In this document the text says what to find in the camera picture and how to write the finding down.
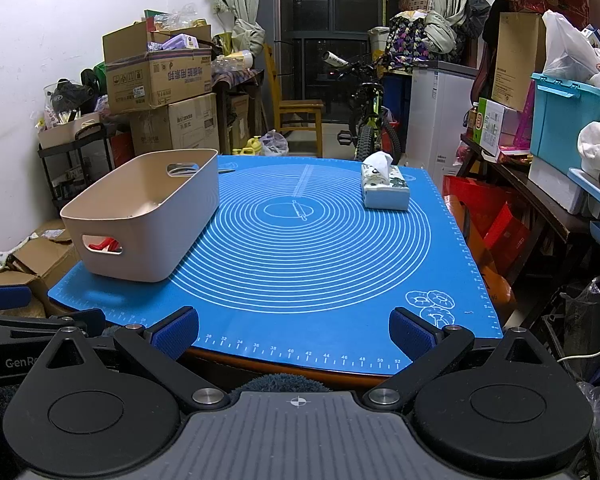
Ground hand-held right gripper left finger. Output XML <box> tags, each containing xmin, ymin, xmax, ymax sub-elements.
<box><xmin>26</xmin><ymin>306</ymin><xmax>232</xmax><ymax>410</ymax></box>

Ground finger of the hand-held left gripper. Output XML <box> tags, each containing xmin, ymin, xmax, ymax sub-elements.
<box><xmin>0</xmin><ymin>308</ymin><xmax>107</xmax><ymax>344</ymax></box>
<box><xmin>0</xmin><ymin>284</ymin><xmax>34</xmax><ymax>312</ymax></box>

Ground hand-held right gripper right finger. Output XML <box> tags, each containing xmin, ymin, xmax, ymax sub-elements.
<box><xmin>363</xmin><ymin>307</ymin><xmax>564</xmax><ymax>410</ymax></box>

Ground beige plastic storage basket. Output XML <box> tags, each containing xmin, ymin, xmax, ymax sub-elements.
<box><xmin>60</xmin><ymin>148</ymin><xmax>220</xmax><ymax>284</ymax></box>

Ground white plastic wrapper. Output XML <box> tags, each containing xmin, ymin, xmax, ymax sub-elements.
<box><xmin>0</xmin><ymin>230</ymin><xmax>67</xmax><ymax>269</ymax></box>

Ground torn cardboard box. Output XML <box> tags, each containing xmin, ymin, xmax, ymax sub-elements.
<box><xmin>0</xmin><ymin>217</ymin><xmax>79</xmax><ymax>319</ymax></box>

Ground grey fuzzy clothing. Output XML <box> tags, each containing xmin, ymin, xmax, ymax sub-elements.
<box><xmin>0</xmin><ymin>324</ymin><xmax>334</xmax><ymax>461</ymax></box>

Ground blue silicone baking mat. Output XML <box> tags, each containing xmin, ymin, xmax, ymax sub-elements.
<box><xmin>47</xmin><ymin>155</ymin><xmax>505</xmax><ymax>377</ymax></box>

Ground red gift bags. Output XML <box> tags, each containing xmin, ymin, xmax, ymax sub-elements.
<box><xmin>442</xmin><ymin>175</ymin><xmax>532</xmax><ymax>272</ymax></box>

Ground printed tissue pack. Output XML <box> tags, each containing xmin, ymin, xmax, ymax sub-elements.
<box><xmin>360</xmin><ymin>151</ymin><xmax>411</xmax><ymax>211</ymax></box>

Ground black utility cart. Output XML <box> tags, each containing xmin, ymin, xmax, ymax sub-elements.
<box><xmin>37</xmin><ymin>122</ymin><xmax>117</xmax><ymax>202</ymax></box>

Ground red printed carton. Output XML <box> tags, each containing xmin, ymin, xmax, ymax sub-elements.
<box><xmin>112</xmin><ymin>132</ymin><xmax>134</xmax><ymax>167</ymax></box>

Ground small beige bin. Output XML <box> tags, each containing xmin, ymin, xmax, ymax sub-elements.
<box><xmin>37</xmin><ymin>112</ymin><xmax>101</xmax><ymax>150</ymax></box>

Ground black plastic bags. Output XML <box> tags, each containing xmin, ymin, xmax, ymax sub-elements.
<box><xmin>544</xmin><ymin>275</ymin><xmax>600</xmax><ymax>377</ymax></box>

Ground dark wooden side table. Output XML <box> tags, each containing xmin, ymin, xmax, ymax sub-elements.
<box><xmin>459</xmin><ymin>132</ymin><xmax>600</xmax><ymax>322</ymax></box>

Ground yellow detergent jug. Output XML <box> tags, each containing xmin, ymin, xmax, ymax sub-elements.
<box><xmin>232</xmin><ymin>135</ymin><xmax>264</xmax><ymax>156</ymax></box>

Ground tall plain cardboard box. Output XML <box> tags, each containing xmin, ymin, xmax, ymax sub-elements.
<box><xmin>129</xmin><ymin>92</ymin><xmax>219</xmax><ymax>157</ymax></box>

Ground white foam box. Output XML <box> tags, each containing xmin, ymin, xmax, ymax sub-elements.
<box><xmin>528</xmin><ymin>155</ymin><xmax>594</xmax><ymax>216</ymax></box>

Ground black cap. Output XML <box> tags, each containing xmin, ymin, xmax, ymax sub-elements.
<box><xmin>42</xmin><ymin>79</ymin><xmax>99</xmax><ymax>126</ymax></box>

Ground black and green bicycle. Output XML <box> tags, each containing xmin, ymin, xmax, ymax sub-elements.
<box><xmin>322</xmin><ymin>50</ymin><xmax>402</xmax><ymax>164</ymax></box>

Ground clear plastic bag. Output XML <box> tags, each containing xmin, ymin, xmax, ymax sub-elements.
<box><xmin>259</xmin><ymin>130</ymin><xmax>289</xmax><ymax>157</ymax></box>

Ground green and white carton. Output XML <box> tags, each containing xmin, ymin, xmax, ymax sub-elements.
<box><xmin>477</xmin><ymin>97</ymin><xmax>524</xmax><ymax>157</ymax></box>

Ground white chest freezer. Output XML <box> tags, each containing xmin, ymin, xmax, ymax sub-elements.
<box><xmin>404</xmin><ymin>60</ymin><xmax>481</xmax><ymax>172</ymax></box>

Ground small dark wooden table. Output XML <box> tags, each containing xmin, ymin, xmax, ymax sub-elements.
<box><xmin>212</xmin><ymin>67</ymin><xmax>266</xmax><ymax>154</ymax></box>

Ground green bag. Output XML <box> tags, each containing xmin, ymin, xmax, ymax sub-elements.
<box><xmin>82</xmin><ymin>62</ymin><xmax>109</xmax><ymax>96</ymax></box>

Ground pink bag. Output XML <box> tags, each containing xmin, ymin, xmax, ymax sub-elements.
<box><xmin>500</xmin><ymin>80</ymin><xmax>537</xmax><ymax>154</ymax></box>

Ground open printed cardboard box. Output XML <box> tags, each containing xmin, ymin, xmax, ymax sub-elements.
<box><xmin>102</xmin><ymin>21</ymin><xmax>214</xmax><ymax>116</ymax></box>

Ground wooden chair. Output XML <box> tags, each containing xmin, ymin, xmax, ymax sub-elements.
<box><xmin>264</xmin><ymin>45</ymin><xmax>325</xmax><ymax>159</ymax></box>

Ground teal storage bin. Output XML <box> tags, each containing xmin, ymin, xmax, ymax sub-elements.
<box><xmin>530</xmin><ymin>72</ymin><xmax>600</xmax><ymax>164</ymax></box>

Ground floral cloth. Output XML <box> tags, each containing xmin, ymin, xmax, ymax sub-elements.
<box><xmin>384</xmin><ymin>10</ymin><xmax>459</xmax><ymax>69</ymax></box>

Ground brown paper carton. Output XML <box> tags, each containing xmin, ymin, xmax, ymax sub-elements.
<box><xmin>490</xmin><ymin>11</ymin><xmax>549</xmax><ymax>111</ymax></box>

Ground white plastic bag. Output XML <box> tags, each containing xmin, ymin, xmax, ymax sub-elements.
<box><xmin>542</xmin><ymin>10</ymin><xmax>600</xmax><ymax>84</ymax></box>

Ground dark glass balcony door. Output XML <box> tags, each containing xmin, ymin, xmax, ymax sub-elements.
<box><xmin>280</xmin><ymin>0</ymin><xmax>434</xmax><ymax>147</ymax></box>

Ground grey-handled scissors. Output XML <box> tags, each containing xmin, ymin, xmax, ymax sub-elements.
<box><xmin>167</xmin><ymin>162</ymin><xmax>236</xmax><ymax>176</ymax></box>

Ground white cable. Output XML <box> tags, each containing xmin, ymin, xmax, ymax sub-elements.
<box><xmin>555</xmin><ymin>334</ymin><xmax>600</xmax><ymax>364</ymax></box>

